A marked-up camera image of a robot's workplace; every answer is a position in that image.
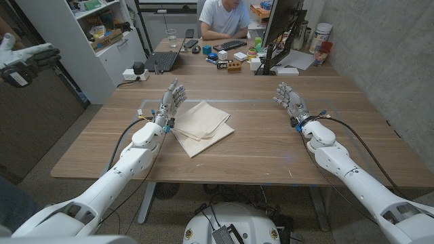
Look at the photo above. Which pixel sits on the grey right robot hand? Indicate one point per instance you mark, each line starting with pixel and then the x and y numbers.
pixel 293 101

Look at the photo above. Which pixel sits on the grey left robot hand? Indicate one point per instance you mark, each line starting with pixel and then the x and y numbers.
pixel 169 105

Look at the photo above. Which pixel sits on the beige cloth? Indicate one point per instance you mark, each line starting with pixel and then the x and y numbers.
pixel 203 122

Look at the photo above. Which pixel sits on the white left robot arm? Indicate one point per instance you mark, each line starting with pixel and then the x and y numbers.
pixel 112 179

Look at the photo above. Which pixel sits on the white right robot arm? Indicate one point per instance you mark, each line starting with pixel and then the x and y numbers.
pixel 356 183

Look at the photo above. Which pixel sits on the long flat white box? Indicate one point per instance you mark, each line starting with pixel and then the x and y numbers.
pixel 287 71

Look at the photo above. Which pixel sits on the white paper sheet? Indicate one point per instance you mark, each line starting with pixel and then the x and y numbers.
pixel 298 60

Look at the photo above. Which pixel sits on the black laptop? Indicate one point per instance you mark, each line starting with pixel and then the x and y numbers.
pixel 164 61

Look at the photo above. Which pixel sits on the black power adapter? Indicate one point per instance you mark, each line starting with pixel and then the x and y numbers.
pixel 138 67

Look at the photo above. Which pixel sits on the white power strip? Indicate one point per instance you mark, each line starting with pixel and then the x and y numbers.
pixel 130 75

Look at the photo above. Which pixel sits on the white square box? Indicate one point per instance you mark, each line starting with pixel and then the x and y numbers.
pixel 255 64

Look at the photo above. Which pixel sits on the blue marker pen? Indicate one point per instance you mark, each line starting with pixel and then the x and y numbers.
pixel 210 61

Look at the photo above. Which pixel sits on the colourful stacking toy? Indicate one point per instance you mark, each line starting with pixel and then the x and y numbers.
pixel 252 54

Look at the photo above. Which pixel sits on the black smartphone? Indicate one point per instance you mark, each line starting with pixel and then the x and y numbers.
pixel 191 43

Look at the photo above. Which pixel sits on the blue round object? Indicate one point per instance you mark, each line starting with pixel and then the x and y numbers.
pixel 213 56

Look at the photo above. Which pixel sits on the teal cube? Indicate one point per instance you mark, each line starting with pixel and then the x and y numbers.
pixel 207 50

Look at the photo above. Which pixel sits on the black box white letters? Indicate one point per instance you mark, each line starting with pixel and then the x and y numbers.
pixel 223 65

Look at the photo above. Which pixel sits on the clear drinking glass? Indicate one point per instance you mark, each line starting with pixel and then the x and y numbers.
pixel 171 38

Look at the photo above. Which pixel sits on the green object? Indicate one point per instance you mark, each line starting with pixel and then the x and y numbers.
pixel 258 43

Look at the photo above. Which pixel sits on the wooden block with holes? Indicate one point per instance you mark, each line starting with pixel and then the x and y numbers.
pixel 234 66

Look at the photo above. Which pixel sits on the small flat white box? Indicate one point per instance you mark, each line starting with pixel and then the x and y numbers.
pixel 240 56

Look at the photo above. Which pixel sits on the white canister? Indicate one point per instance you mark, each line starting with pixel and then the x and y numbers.
pixel 320 35

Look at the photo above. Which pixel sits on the white cube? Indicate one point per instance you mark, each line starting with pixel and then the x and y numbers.
pixel 222 55

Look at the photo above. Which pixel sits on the black computer monitor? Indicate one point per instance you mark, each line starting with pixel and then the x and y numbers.
pixel 281 20

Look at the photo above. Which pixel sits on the black keyboard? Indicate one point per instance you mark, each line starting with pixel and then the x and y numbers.
pixel 230 45

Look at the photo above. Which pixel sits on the brown cardboard box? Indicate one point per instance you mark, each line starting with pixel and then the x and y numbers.
pixel 106 40

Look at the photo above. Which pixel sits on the orange tray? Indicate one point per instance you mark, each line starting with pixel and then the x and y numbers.
pixel 260 11

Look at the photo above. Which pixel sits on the grey table leg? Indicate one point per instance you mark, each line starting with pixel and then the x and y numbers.
pixel 146 203
pixel 319 208

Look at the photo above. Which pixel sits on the person in white t-shirt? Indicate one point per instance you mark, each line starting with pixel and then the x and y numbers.
pixel 223 18

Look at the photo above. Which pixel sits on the white shelf cabinet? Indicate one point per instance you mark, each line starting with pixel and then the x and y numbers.
pixel 68 51

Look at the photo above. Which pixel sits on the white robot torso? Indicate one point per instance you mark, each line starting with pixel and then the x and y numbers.
pixel 244 220

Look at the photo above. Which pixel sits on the black device on torso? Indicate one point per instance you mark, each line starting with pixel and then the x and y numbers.
pixel 223 236

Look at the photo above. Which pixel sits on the person's leg in jeans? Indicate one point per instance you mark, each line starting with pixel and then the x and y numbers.
pixel 13 206

